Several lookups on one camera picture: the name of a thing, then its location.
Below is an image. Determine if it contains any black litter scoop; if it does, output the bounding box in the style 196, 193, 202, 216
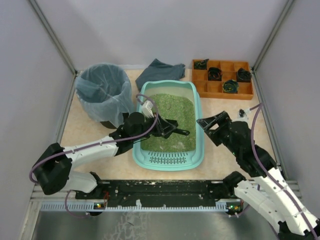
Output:
166, 119, 190, 136

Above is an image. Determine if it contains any teal plastic litter box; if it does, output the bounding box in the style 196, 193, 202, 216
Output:
132, 80, 205, 172

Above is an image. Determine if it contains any black trash bin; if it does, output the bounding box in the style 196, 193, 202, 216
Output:
100, 112, 129, 129

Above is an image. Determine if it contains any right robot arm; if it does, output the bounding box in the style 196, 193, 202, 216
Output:
196, 108, 320, 240

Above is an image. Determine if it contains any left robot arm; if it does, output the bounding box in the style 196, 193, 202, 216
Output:
32, 112, 178, 195

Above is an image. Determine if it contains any green cat litter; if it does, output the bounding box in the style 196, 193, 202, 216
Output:
140, 93, 196, 153

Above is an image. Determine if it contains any black rolled item lower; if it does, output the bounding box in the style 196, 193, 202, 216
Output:
222, 79, 239, 94

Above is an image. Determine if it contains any orange wooden compartment tray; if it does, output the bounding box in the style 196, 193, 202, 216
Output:
191, 58, 254, 100

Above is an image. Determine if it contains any black rolled item middle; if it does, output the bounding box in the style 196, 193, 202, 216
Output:
207, 67, 223, 81

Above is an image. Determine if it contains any black rolled item right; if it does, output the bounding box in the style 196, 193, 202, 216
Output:
236, 68, 252, 83

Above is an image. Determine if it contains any translucent blue bin liner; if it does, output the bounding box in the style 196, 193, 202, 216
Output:
75, 63, 134, 122

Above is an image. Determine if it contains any grey-blue cloth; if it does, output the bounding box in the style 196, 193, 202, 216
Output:
135, 58, 186, 91

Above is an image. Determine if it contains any black rolled item top-left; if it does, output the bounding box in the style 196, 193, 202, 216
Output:
193, 58, 209, 70

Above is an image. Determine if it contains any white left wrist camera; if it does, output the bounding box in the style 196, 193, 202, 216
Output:
141, 100, 154, 118

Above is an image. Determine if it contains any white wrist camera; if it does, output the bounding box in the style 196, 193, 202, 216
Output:
237, 108, 251, 118
141, 100, 154, 118

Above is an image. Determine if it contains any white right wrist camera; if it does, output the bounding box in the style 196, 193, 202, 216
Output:
237, 108, 251, 118

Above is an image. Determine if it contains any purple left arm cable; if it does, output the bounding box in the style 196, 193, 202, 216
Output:
29, 93, 160, 218

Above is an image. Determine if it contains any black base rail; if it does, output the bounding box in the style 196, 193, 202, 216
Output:
44, 178, 276, 217

